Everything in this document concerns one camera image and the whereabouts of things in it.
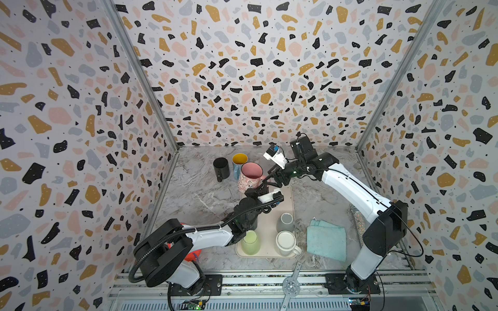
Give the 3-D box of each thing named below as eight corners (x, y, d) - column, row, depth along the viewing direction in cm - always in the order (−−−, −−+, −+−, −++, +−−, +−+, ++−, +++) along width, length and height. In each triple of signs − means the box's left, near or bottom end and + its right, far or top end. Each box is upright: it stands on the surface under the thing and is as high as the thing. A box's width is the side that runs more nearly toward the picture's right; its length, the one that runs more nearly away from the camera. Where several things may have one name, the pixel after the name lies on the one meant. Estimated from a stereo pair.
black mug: (214, 184, 106) (210, 173, 99) (217, 168, 114) (214, 157, 106) (228, 184, 107) (226, 173, 99) (230, 168, 114) (228, 157, 106)
